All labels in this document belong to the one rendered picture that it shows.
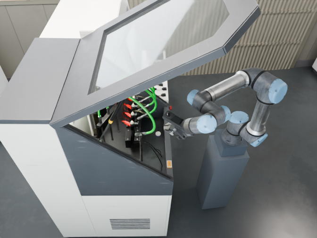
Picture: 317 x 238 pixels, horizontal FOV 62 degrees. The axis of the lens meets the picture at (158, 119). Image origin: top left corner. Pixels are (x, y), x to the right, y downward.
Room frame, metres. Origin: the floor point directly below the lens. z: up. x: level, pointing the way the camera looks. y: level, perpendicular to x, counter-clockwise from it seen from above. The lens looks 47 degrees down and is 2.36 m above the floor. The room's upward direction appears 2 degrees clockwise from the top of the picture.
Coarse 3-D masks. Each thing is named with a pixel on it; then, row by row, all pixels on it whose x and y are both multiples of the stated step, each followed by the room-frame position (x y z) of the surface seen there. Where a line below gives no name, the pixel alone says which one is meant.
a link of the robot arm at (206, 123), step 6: (204, 114) 0.82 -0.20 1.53; (210, 114) 0.81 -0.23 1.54; (192, 120) 0.80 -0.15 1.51; (198, 120) 0.77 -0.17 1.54; (204, 120) 0.75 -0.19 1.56; (210, 120) 0.76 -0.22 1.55; (192, 126) 0.77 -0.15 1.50; (198, 126) 0.75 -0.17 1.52; (204, 126) 0.73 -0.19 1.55; (210, 126) 0.74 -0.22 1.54; (216, 126) 0.75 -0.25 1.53; (192, 132) 0.77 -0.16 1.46; (198, 132) 0.75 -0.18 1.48; (204, 132) 0.74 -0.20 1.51
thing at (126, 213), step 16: (96, 208) 0.78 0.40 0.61; (112, 208) 0.79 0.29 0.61; (128, 208) 0.79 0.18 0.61; (144, 208) 0.80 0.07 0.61; (160, 208) 0.80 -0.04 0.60; (96, 224) 0.78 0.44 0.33; (112, 224) 0.78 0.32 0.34; (128, 224) 0.79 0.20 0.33; (144, 224) 0.79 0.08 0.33; (160, 224) 0.80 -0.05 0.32
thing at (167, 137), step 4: (164, 108) 1.44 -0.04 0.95; (168, 108) 1.45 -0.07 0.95; (164, 112) 1.40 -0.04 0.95; (164, 120) 1.32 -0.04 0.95; (164, 124) 1.28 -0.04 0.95; (164, 132) 1.20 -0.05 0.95; (164, 136) 1.16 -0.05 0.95; (168, 136) 1.16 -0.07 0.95; (164, 140) 1.13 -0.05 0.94; (168, 140) 1.13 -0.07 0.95; (164, 144) 1.16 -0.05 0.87; (168, 144) 1.09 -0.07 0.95; (164, 148) 1.14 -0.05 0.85; (168, 148) 1.06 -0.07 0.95; (164, 152) 1.12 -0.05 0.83; (168, 152) 1.03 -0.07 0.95; (168, 156) 1.00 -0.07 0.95; (168, 160) 0.97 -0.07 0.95; (168, 168) 0.91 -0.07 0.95; (172, 168) 0.91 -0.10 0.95; (168, 172) 0.88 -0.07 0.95; (172, 172) 0.88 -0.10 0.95; (172, 176) 0.85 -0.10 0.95
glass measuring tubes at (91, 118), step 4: (96, 112) 1.26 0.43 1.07; (88, 116) 1.14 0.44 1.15; (92, 116) 1.15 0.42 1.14; (96, 116) 1.23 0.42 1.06; (88, 120) 1.14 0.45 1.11; (92, 120) 1.15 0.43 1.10; (96, 120) 1.22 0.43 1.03; (92, 124) 1.15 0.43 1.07; (96, 124) 1.19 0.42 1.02; (92, 128) 1.15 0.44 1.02; (96, 128) 1.18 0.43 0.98; (92, 132) 1.14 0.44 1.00; (96, 132) 1.15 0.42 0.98; (96, 136) 1.14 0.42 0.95
